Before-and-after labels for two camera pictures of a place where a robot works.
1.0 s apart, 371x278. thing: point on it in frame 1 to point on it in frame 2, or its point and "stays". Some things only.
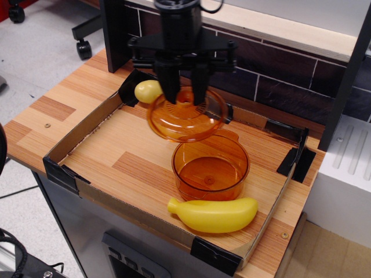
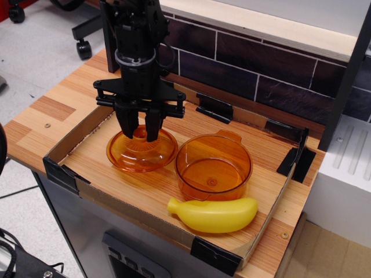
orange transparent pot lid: (185, 121) to (137, 154)
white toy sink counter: (341, 201) stays
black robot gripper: (183, 42) to (140, 87)
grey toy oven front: (116, 247) stays
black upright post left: (116, 34) stays
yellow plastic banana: (226, 216) stays
